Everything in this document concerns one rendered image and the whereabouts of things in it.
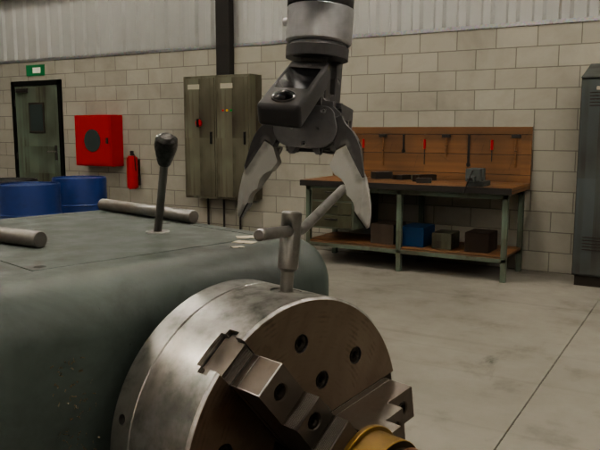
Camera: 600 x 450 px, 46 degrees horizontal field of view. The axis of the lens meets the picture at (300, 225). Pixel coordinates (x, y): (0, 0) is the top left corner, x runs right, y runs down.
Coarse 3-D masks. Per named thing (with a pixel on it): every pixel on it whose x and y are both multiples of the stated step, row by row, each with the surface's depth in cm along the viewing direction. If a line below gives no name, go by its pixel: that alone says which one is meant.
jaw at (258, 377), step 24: (216, 360) 66; (240, 360) 66; (264, 360) 65; (240, 384) 64; (264, 384) 63; (288, 384) 65; (264, 408) 64; (288, 408) 65; (312, 408) 64; (288, 432) 65; (312, 432) 65; (336, 432) 65
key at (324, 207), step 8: (336, 192) 93; (344, 192) 95; (328, 200) 89; (336, 200) 91; (320, 208) 85; (328, 208) 87; (312, 216) 82; (320, 216) 84; (304, 224) 79; (312, 224) 81; (256, 232) 66; (264, 232) 65; (272, 232) 68; (280, 232) 70; (288, 232) 72; (304, 232) 79
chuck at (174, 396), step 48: (240, 288) 76; (192, 336) 69; (240, 336) 66; (288, 336) 70; (336, 336) 75; (192, 384) 65; (336, 384) 76; (144, 432) 67; (192, 432) 62; (240, 432) 66
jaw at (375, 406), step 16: (384, 384) 80; (400, 384) 80; (352, 400) 78; (368, 400) 77; (384, 400) 77; (400, 400) 78; (352, 416) 74; (368, 416) 74; (384, 416) 73; (400, 416) 75; (400, 432) 71
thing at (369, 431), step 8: (376, 424) 68; (360, 432) 66; (368, 432) 66; (376, 432) 67; (384, 432) 67; (352, 440) 65; (360, 440) 66; (368, 440) 65; (376, 440) 65; (384, 440) 65; (392, 440) 65; (400, 440) 65; (352, 448) 65; (360, 448) 65; (368, 448) 64; (376, 448) 64; (384, 448) 64; (392, 448) 64; (400, 448) 65; (408, 448) 64
